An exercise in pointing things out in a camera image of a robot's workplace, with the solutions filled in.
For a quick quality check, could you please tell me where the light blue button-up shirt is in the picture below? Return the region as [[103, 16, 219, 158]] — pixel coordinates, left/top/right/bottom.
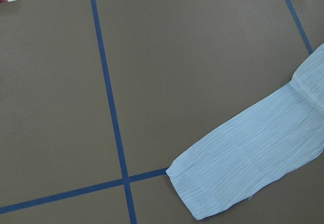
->
[[166, 46, 323, 220]]

